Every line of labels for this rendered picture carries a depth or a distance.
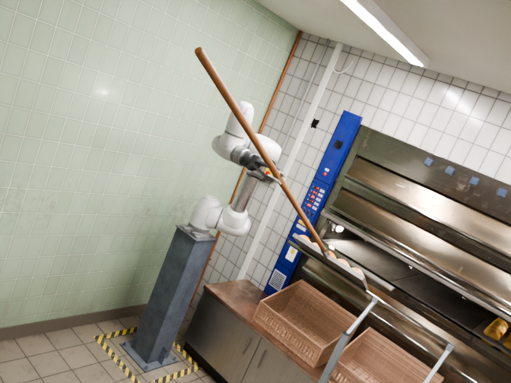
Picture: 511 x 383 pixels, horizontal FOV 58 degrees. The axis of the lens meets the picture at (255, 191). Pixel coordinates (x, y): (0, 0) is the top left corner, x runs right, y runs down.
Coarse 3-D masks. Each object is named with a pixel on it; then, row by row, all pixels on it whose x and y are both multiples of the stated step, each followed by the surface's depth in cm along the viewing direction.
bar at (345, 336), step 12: (324, 264) 303; (360, 288) 287; (372, 300) 281; (396, 312) 273; (420, 324) 265; (348, 336) 266; (432, 336) 260; (336, 348) 270; (336, 360) 270; (324, 372) 273; (432, 372) 247
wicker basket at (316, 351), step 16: (288, 288) 340; (304, 288) 348; (272, 304) 332; (288, 304) 351; (304, 304) 344; (320, 304) 338; (336, 304) 333; (256, 320) 318; (272, 320) 310; (288, 320) 339; (320, 320) 335; (336, 320) 330; (352, 320) 324; (288, 336) 302; (304, 336) 295; (320, 336) 332; (336, 336) 326; (352, 336) 321; (304, 352) 303; (320, 352) 287
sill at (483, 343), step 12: (336, 252) 339; (360, 264) 331; (372, 276) 322; (396, 288) 311; (408, 300) 306; (420, 300) 306; (432, 312) 296; (444, 324) 291; (456, 324) 288; (468, 336) 283; (492, 348) 275; (504, 360) 270
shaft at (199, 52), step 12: (204, 60) 144; (216, 72) 150; (216, 84) 153; (228, 96) 159; (240, 120) 170; (252, 132) 177; (264, 156) 190; (276, 168) 201; (288, 192) 217; (300, 216) 238; (312, 228) 253
